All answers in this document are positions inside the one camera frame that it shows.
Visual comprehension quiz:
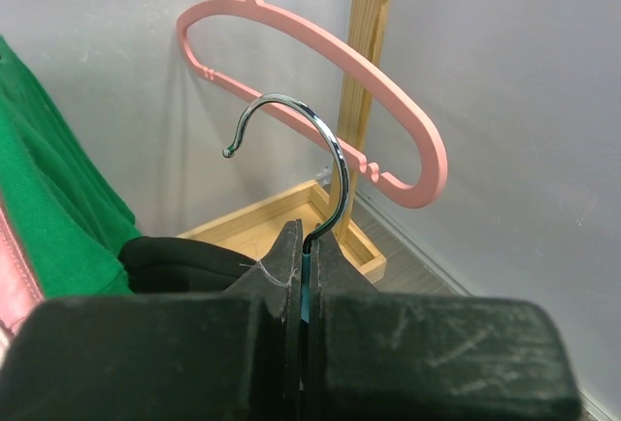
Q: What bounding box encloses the wooden clothes rack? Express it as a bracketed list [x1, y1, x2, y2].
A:
[182, 0, 391, 282]

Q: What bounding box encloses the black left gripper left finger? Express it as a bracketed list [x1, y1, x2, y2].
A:
[1, 220, 303, 420]

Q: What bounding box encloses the pink plastic hanger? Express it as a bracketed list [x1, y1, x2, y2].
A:
[176, 0, 447, 209]

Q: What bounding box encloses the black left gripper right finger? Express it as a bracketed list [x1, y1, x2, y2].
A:
[308, 235, 582, 420]

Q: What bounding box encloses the light blue metal-hook hanger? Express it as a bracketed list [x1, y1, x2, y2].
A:
[221, 92, 351, 326]

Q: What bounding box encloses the black t shirt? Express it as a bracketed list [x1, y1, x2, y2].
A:
[118, 237, 256, 294]

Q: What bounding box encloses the green t shirt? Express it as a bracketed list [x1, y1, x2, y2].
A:
[1, 42, 141, 298]

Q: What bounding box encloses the pink t shirt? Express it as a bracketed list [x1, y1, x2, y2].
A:
[1, 209, 45, 340]

